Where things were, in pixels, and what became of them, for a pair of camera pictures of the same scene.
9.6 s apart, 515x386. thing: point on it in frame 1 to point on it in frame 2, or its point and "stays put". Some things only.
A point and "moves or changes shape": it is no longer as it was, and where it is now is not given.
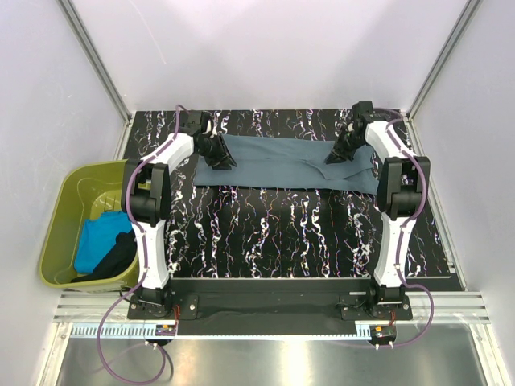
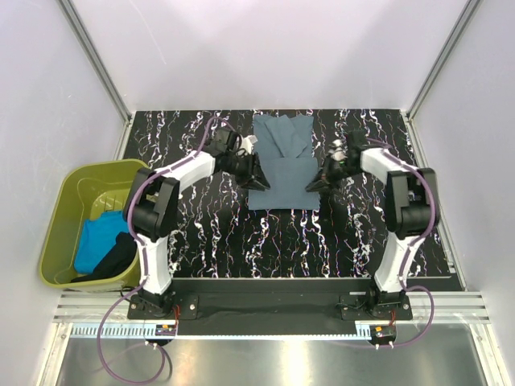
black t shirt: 117,260 stays put
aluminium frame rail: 449,308 stays put
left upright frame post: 91,54 stays put
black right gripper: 337,154 to 324,182
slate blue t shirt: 289,162 moves or changes shape
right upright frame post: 462,24 stays put
